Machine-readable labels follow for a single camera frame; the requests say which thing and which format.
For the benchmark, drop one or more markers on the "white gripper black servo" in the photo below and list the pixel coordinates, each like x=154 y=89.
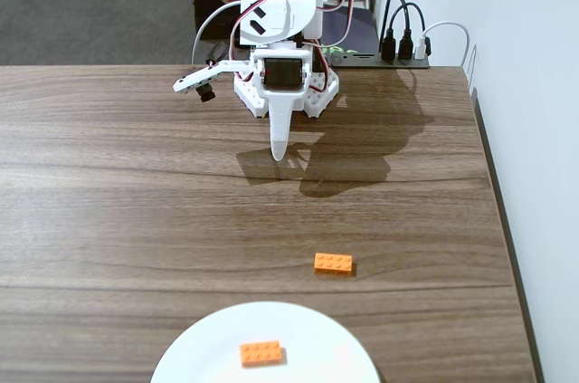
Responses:
x=282 y=73

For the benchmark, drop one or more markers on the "orange lego brick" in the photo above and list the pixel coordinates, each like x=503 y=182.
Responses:
x=261 y=352
x=333 y=262

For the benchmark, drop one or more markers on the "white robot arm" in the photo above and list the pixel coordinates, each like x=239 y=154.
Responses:
x=280 y=16

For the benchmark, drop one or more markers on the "white round plate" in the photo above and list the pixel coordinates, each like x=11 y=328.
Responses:
x=203 y=356

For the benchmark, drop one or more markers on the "black wrist camera white mount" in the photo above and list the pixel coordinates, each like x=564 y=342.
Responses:
x=199 y=77

